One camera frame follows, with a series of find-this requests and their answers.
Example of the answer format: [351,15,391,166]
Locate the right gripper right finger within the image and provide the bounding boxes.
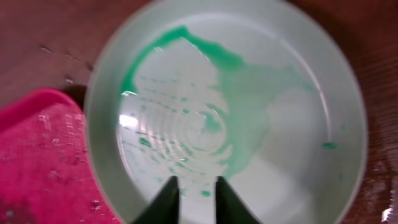
[215,176,259,224]

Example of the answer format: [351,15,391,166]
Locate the white plate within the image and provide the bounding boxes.
[85,0,368,223]

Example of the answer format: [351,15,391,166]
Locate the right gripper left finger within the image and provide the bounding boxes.
[131,176,180,224]

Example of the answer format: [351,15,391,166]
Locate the red tray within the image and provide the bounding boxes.
[1,88,119,224]

